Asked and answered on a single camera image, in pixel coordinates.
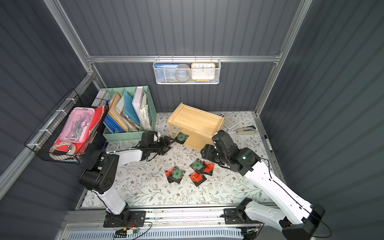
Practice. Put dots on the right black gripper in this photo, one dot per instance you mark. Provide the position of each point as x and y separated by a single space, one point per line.
207 152

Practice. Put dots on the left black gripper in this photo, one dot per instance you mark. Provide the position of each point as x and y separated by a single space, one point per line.
165 142

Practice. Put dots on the green tea bag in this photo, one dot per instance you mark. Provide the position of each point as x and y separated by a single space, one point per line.
181 138
176 174
198 166

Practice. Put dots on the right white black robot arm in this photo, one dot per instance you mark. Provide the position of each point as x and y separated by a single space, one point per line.
295 217

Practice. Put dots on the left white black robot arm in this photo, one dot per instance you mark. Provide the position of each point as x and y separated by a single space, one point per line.
99 175

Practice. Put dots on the red tea bag right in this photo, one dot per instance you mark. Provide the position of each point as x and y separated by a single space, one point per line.
209 168

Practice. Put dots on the red tea bag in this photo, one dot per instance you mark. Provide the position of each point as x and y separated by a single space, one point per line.
209 168
197 179
168 172

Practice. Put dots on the red tea bag left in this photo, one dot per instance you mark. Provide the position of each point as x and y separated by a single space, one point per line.
168 172

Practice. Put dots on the wooden two-tier shelf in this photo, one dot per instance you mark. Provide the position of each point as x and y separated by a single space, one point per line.
200 126

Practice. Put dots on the red tea bag bottom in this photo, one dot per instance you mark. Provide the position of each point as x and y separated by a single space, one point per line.
197 179

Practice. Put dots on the white calculator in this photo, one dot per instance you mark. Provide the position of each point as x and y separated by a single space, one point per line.
229 124

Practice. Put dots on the grey stapler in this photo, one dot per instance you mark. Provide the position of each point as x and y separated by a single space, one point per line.
250 130

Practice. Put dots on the green file organizer box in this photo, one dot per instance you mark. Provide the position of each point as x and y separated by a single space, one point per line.
118 127

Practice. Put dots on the teal folder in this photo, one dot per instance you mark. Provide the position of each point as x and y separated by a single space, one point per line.
129 109

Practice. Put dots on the black marker pen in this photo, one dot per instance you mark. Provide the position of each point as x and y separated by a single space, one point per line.
268 143

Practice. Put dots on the white binder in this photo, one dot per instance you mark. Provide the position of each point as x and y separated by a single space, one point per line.
137 102

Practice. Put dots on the blue box in basket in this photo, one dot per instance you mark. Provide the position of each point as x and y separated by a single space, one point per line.
165 72

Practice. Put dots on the pink plastic tool case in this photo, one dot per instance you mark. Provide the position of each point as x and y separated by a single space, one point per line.
77 125

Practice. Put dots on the grey tape roll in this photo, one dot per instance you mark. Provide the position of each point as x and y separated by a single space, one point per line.
183 73

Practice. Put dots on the clear tape roll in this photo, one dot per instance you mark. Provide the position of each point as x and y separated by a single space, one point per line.
67 148

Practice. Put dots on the yellow white clock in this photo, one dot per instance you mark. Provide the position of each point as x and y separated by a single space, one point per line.
203 72

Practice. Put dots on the red folder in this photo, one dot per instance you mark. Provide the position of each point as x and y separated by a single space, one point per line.
99 111

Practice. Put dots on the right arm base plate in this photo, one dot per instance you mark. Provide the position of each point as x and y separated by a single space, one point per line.
232 217

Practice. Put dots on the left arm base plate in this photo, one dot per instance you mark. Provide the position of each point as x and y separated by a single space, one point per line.
126 219

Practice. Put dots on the white mesh wall basket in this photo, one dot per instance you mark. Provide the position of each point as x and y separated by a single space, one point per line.
189 61

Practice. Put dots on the black wire basket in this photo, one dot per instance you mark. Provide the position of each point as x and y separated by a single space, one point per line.
45 136

